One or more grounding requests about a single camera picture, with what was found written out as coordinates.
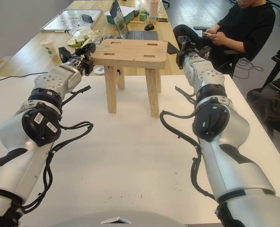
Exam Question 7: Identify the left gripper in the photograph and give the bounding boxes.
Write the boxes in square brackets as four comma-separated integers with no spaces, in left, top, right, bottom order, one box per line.
[75,43,97,77]

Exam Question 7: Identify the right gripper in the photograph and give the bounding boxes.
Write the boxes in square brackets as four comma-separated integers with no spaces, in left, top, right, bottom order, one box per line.
[166,42,200,70]

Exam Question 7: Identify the wooden seat board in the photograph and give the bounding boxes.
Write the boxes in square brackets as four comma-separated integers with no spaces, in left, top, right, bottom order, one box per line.
[92,38,169,70]

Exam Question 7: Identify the crumpled plastic wrapper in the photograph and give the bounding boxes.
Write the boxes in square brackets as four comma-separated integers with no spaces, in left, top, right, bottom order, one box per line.
[66,26,101,47]

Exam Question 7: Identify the whiteboard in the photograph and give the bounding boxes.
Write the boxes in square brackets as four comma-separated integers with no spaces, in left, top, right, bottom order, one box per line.
[40,9,103,33]

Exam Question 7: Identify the wooden leg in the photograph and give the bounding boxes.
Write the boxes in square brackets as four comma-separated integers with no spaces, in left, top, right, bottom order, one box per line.
[144,68,160,118]
[155,69,162,94]
[116,67,126,90]
[104,65,118,114]

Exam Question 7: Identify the white paper cup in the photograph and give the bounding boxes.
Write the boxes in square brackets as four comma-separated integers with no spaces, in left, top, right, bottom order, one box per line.
[40,38,57,58]

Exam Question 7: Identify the open laptop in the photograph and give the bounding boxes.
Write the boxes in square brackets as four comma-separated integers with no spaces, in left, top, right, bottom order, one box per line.
[109,0,160,41]

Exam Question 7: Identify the pink cup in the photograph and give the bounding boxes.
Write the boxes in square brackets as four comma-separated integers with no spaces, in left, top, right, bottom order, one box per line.
[149,0,160,17]

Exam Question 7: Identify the green tissue box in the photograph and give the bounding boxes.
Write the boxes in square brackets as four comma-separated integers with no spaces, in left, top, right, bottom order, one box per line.
[105,6,136,25]

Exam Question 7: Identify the person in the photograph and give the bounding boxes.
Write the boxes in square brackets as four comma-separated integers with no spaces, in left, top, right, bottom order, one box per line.
[173,0,277,79]
[246,35,280,140]

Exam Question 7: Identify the robot body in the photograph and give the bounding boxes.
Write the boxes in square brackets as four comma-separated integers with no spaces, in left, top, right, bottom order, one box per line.
[43,210,188,227]

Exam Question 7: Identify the thin black cable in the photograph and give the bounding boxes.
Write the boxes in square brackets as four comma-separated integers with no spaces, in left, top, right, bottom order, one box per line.
[0,71,50,82]

